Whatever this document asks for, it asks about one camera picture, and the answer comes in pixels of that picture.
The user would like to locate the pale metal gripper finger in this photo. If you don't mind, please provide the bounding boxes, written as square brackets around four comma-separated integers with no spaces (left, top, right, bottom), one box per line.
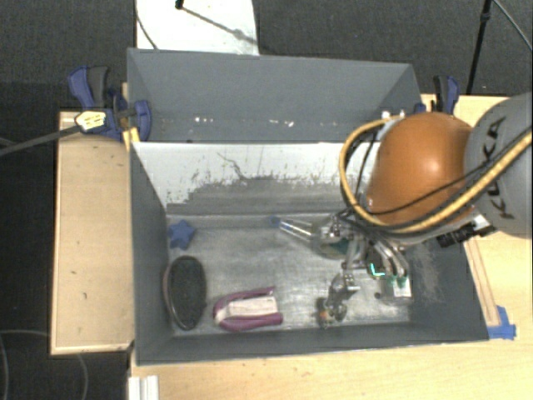
[323,269,361,328]
[276,217,330,242]

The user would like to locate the small black and orange thing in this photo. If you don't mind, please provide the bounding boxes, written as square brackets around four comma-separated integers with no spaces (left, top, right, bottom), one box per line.
[315,297,334,329]

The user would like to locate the grey metal bin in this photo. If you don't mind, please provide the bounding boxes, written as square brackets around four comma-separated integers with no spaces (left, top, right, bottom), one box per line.
[126,47,491,366]

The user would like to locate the clear glass thing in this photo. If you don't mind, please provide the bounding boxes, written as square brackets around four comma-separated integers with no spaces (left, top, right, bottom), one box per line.
[379,282,414,307]

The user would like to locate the blue star-shaped toy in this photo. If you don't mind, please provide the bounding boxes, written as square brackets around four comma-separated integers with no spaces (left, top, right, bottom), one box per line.
[167,219,197,251]

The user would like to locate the black oval brush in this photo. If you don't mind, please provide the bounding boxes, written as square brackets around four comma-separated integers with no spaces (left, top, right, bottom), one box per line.
[162,255,208,332]

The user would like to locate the pale wood board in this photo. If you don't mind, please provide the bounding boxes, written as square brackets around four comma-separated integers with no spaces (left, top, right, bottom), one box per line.
[49,110,137,356]

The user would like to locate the purple-handled pliers with white card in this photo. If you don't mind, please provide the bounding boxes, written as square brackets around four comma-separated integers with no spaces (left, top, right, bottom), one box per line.
[212,286,285,333]

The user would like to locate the black cylinder on white bracket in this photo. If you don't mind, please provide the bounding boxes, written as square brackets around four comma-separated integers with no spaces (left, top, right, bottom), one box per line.
[436,215,489,249]

